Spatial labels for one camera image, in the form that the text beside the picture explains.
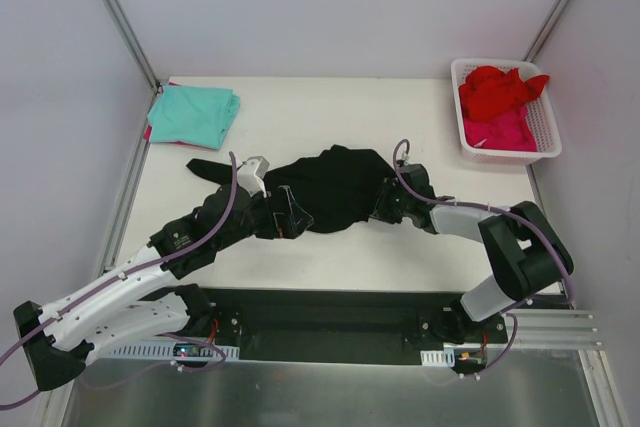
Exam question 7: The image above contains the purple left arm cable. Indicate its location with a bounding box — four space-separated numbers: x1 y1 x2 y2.
0 151 241 410

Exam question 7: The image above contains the folded teal t-shirt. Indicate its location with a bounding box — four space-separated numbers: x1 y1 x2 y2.
144 84 240 150

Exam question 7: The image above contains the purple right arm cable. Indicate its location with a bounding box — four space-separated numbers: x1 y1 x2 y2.
392 139 576 368

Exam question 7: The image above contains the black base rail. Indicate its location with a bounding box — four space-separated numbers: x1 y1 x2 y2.
118 285 551 366

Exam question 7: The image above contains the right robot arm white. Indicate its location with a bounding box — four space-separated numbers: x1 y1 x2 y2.
372 164 574 342

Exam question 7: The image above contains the right aluminium frame post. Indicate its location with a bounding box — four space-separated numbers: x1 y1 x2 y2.
519 0 574 64

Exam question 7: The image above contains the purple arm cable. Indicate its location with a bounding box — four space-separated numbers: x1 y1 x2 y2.
0 151 241 410
392 139 576 368

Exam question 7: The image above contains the magenta t-shirt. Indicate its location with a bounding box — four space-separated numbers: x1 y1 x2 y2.
463 107 538 152

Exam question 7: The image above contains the aluminium frame post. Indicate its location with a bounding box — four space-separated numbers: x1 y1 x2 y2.
519 0 574 64
102 0 161 93

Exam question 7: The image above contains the red t-shirt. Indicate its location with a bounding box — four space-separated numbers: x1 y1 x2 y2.
458 66 550 122

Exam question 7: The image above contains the left aluminium frame post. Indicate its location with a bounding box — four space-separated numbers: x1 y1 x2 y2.
102 0 161 93

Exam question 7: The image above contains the black t-shirt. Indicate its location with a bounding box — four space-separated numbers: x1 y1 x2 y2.
181 145 393 241

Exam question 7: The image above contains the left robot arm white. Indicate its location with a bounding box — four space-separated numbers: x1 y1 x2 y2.
14 185 313 391

